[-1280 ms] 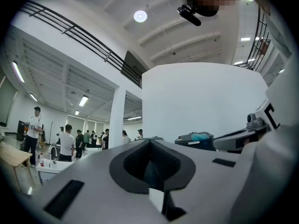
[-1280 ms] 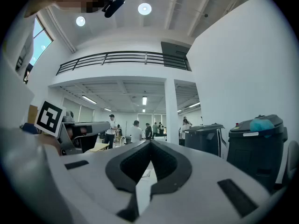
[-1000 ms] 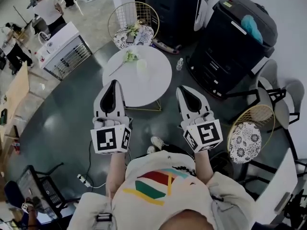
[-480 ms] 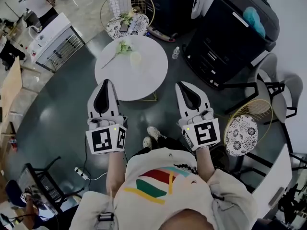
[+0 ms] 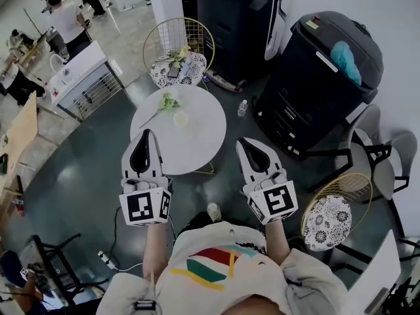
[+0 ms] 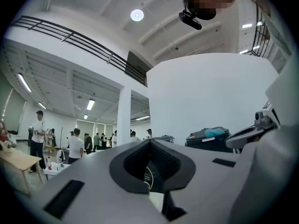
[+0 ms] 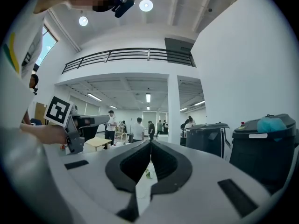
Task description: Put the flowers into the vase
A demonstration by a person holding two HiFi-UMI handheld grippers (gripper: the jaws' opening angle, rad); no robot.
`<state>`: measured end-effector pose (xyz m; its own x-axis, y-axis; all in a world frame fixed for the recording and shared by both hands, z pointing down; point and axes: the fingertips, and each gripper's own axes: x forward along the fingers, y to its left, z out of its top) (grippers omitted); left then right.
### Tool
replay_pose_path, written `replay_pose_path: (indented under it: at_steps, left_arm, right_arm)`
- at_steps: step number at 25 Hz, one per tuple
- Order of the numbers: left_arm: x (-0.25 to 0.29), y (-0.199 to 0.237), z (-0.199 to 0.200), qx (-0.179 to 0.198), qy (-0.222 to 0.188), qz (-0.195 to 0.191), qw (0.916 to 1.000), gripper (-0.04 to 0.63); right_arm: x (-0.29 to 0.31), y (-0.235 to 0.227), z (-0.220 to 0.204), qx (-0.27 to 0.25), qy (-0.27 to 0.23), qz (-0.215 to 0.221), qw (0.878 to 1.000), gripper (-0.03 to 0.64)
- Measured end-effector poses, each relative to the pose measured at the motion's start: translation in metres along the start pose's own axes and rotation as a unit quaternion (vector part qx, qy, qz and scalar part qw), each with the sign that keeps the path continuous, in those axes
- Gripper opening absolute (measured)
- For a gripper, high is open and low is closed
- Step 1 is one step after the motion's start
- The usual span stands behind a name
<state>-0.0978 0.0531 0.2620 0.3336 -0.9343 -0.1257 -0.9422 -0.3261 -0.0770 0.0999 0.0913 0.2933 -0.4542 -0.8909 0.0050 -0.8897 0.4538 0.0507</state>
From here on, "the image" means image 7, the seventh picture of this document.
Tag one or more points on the black head camera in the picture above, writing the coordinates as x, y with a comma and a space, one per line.
123, 7

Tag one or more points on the round ceiling lamp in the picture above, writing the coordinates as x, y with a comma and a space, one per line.
83, 21
146, 5

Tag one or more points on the window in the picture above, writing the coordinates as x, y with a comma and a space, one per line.
47, 45

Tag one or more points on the black wheeled machine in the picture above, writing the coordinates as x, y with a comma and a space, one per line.
261, 155
205, 139

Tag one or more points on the wooden table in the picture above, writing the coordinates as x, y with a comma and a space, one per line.
98, 142

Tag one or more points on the person's left forearm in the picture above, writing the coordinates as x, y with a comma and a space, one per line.
42, 133

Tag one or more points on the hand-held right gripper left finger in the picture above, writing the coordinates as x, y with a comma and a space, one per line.
130, 164

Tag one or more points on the black balcony railing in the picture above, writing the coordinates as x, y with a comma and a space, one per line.
148, 53

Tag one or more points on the low white cabinet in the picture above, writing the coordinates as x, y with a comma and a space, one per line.
161, 137

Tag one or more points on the wooden door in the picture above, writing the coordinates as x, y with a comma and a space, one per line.
40, 113

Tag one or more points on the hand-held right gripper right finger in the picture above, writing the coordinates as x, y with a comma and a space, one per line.
168, 164

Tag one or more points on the person's left hand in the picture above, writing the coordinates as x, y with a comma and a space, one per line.
87, 122

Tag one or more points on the person's white printed shirt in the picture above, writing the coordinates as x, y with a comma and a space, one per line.
14, 83

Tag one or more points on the round white table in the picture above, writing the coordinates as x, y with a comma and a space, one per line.
143, 195

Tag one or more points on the white green flowers bunch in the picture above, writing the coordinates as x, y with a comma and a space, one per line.
149, 173

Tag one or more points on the blue cloth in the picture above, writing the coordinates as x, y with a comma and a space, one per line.
271, 126

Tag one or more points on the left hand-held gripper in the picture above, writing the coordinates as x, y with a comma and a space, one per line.
58, 111

